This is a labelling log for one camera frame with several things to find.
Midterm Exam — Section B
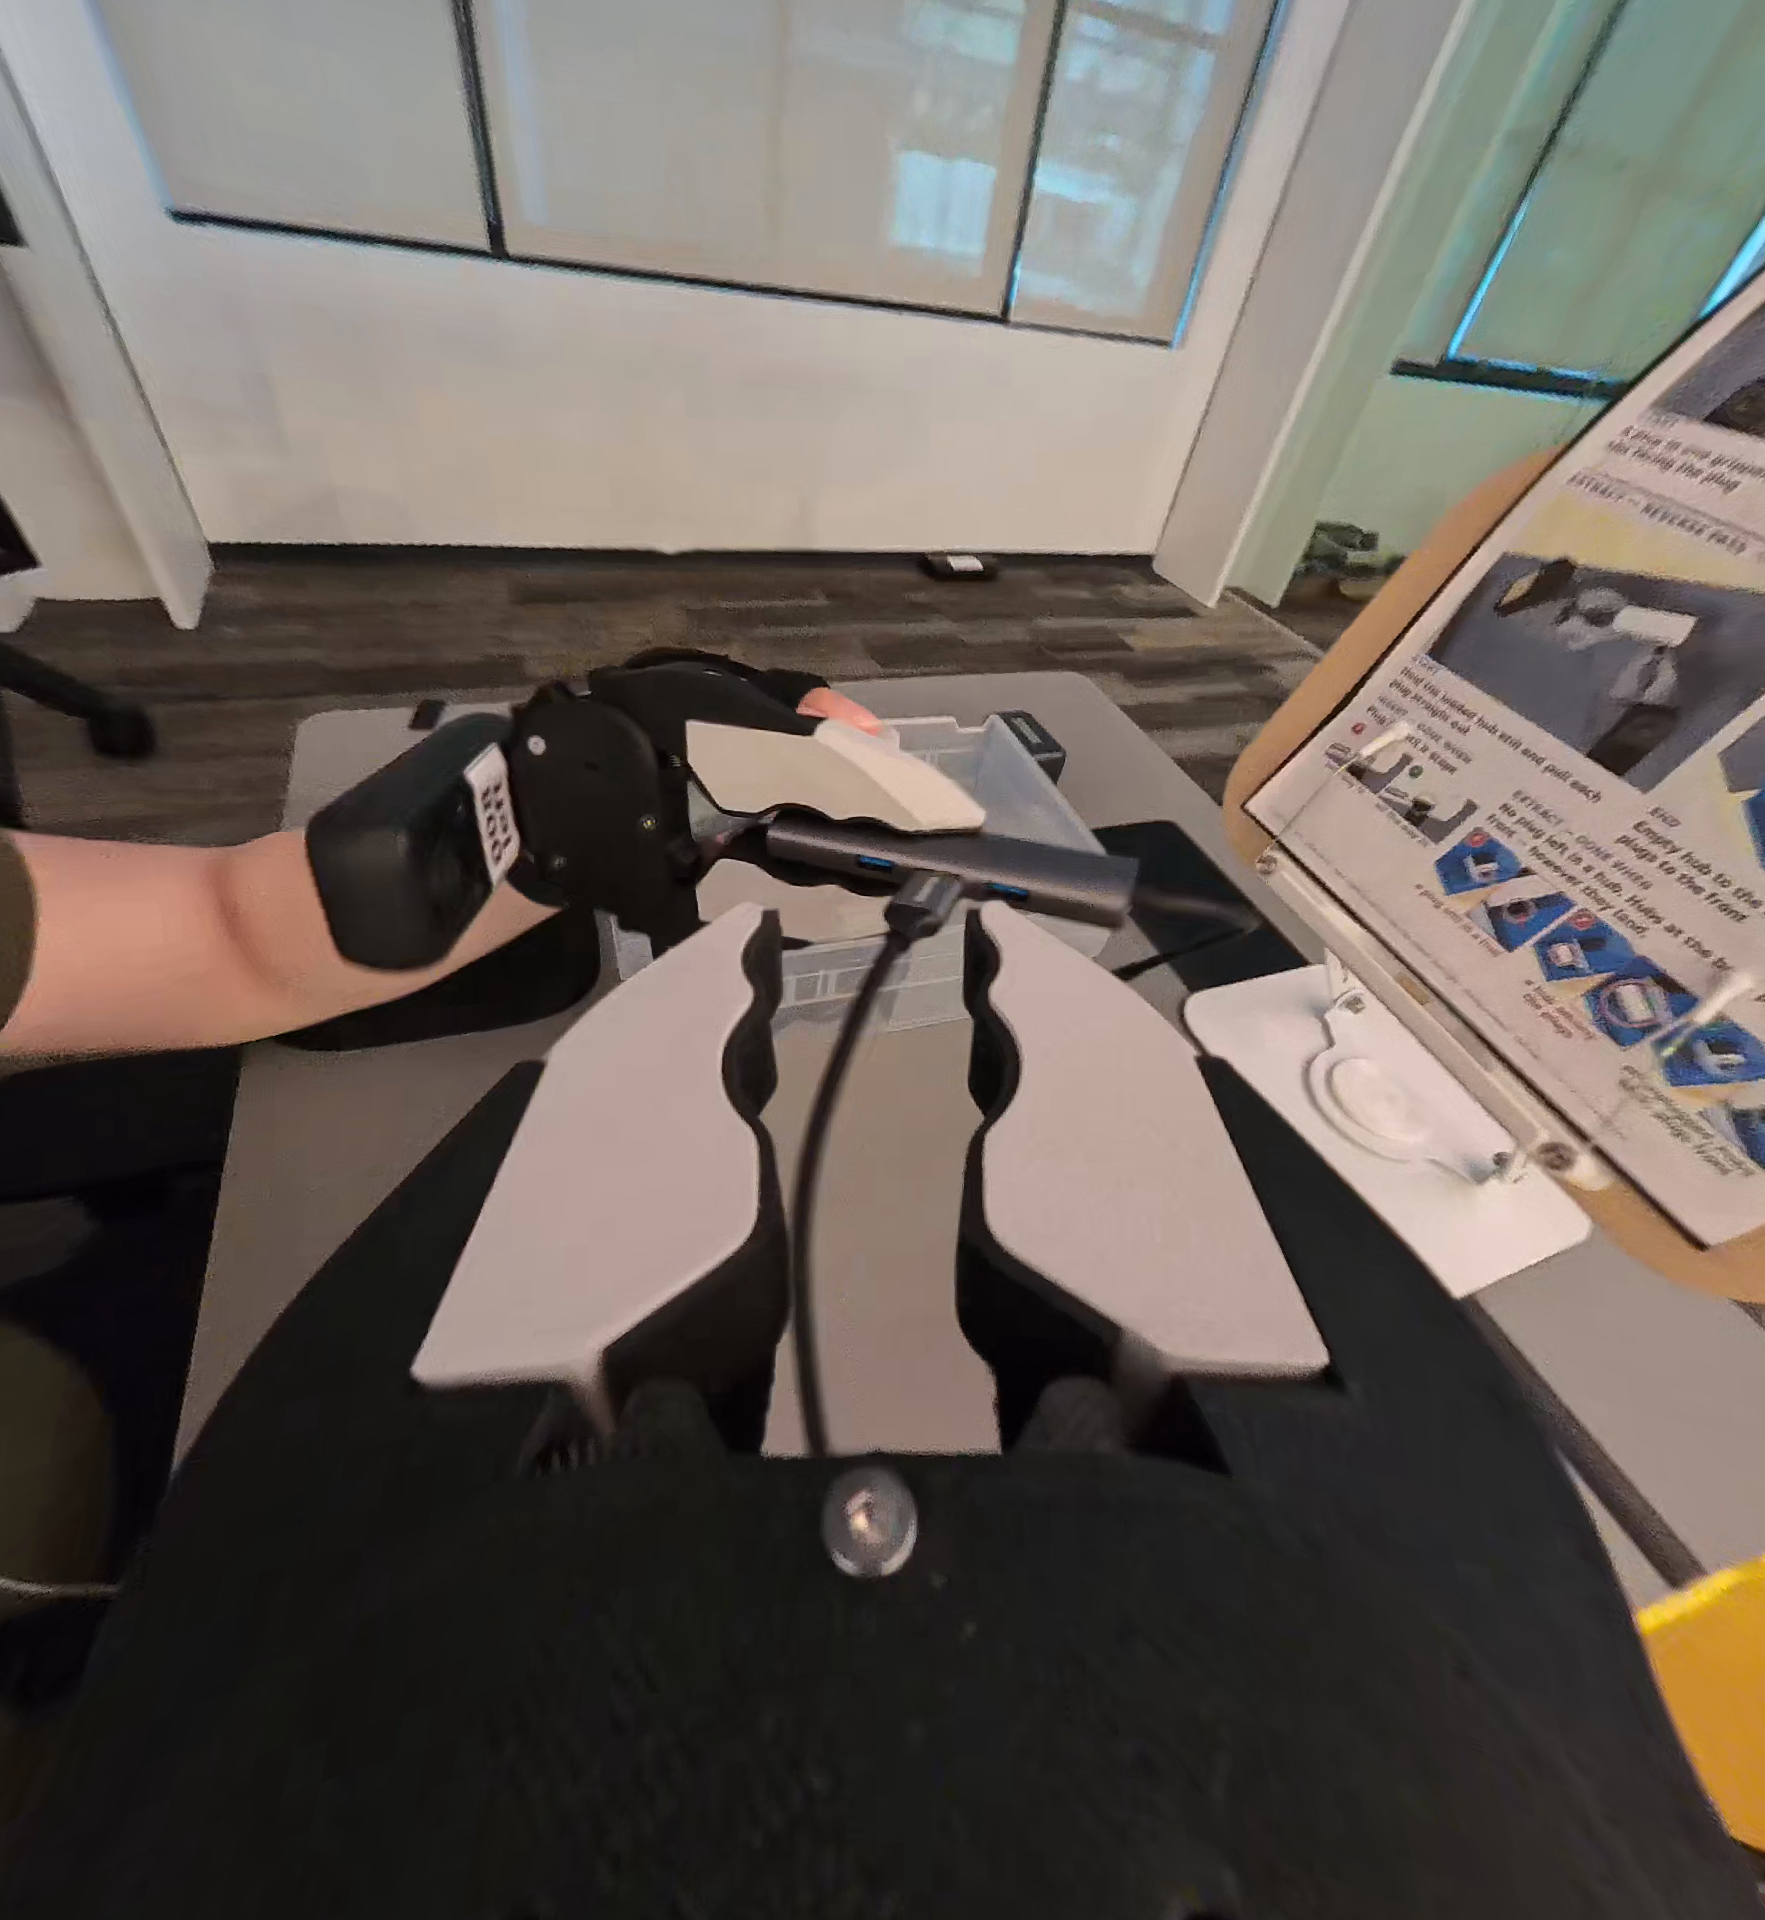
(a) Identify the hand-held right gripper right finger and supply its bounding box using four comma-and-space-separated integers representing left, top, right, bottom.
958, 903, 1337, 1388

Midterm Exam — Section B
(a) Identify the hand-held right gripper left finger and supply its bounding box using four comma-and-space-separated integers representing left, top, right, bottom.
408, 909, 792, 1393

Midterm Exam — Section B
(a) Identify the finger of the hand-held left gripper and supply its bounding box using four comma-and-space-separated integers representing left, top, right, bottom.
685, 717, 991, 842

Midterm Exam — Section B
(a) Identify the clear plastic bin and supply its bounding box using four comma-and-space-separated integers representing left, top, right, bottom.
596, 712, 1114, 1039

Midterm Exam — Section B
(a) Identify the black usb cable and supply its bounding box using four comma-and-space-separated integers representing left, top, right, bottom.
784, 870, 972, 1463

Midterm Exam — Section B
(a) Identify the slim grey usb hub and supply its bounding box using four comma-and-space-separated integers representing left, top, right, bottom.
760, 808, 1144, 929

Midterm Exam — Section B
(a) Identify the yellow plastic bin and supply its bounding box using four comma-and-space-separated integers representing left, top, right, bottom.
1631, 1552, 1765, 1920

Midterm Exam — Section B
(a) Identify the person's left forearm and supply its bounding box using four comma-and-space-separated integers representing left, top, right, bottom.
0, 823, 336, 1061

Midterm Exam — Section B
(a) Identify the person's left hand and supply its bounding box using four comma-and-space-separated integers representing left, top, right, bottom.
583, 650, 897, 740

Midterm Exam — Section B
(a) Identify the white stand base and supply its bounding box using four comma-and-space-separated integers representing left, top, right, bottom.
1179, 958, 1598, 1301

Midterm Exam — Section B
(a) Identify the black flat desk pad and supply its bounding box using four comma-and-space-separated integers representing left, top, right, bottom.
1090, 820, 1325, 983

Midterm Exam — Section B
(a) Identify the instruction sheet on stand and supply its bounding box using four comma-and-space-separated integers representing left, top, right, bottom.
1217, 452, 1765, 1310

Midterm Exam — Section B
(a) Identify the instruction poster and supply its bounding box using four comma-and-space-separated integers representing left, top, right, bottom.
1252, 212, 1765, 1251

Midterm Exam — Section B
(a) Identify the large glass window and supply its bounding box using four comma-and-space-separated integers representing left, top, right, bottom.
88, 0, 1288, 344

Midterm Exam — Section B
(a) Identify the narrow glass window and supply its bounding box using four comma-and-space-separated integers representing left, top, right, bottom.
1387, 0, 1765, 401

